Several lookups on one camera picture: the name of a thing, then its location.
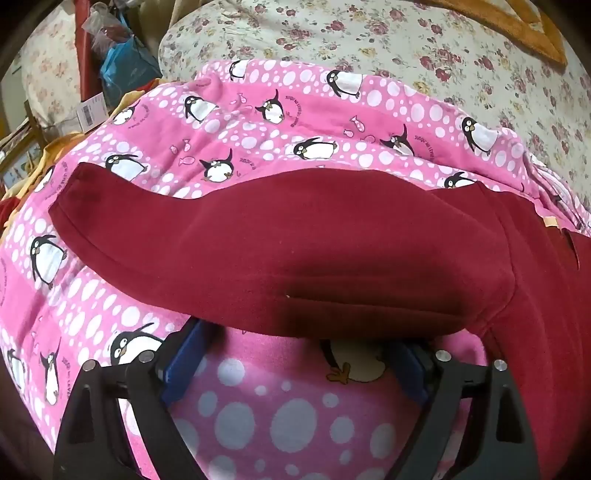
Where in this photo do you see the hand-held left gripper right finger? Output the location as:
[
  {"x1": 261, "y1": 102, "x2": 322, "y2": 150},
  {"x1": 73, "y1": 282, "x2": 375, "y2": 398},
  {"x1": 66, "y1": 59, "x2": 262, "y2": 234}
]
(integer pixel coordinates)
[{"x1": 388, "y1": 339, "x2": 541, "y2": 480}]

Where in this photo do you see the dark red sweater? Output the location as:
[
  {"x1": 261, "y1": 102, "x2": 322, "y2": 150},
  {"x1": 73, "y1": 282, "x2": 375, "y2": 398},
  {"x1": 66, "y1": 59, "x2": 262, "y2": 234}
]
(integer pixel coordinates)
[{"x1": 47, "y1": 162, "x2": 591, "y2": 480}]

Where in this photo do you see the white barcode label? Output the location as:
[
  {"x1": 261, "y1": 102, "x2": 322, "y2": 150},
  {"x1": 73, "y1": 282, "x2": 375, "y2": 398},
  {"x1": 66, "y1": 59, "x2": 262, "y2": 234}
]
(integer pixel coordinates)
[{"x1": 76, "y1": 92, "x2": 109, "y2": 134}]

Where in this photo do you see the clear plastic bag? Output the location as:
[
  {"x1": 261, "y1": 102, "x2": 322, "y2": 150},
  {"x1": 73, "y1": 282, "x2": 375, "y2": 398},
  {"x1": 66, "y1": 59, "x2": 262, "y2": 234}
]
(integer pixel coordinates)
[{"x1": 83, "y1": 2, "x2": 122, "y2": 38}]

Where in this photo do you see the orange checkered cushion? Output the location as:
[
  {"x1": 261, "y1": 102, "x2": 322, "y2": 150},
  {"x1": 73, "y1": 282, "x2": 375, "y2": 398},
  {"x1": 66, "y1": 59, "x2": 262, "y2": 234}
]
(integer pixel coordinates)
[{"x1": 425, "y1": 0, "x2": 568, "y2": 70}]

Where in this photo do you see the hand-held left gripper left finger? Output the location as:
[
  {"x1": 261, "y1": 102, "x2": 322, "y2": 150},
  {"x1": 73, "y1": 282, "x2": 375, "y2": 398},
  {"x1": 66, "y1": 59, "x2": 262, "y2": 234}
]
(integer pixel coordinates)
[{"x1": 53, "y1": 318, "x2": 222, "y2": 480}]

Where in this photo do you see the pink penguin print blanket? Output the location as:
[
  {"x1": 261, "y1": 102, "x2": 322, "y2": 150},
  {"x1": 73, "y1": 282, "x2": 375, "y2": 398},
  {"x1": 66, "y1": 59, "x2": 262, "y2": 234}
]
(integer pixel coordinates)
[{"x1": 0, "y1": 59, "x2": 591, "y2": 480}]

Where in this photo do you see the yellow cloth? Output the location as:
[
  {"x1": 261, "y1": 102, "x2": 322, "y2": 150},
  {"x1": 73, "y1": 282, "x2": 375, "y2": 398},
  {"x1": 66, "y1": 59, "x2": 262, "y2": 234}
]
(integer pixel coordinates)
[{"x1": 0, "y1": 90, "x2": 144, "y2": 204}]

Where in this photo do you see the red wooden post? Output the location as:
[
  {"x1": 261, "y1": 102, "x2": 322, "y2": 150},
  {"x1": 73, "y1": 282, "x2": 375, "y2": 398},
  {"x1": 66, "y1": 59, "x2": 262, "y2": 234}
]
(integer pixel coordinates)
[{"x1": 76, "y1": 0, "x2": 108, "y2": 102}]

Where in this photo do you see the floral bed cover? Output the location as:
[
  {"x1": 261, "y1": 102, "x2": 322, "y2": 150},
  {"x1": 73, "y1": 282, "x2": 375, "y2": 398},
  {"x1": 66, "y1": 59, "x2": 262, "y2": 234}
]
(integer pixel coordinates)
[{"x1": 157, "y1": 0, "x2": 591, "y2": 199}]

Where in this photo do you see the blue plastic bag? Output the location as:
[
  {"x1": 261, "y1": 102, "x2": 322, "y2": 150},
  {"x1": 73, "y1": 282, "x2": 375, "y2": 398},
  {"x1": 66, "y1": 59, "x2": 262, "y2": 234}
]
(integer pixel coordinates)
[{"x1": 99, "y1": 34, "x2": 162, "y2": 100}]

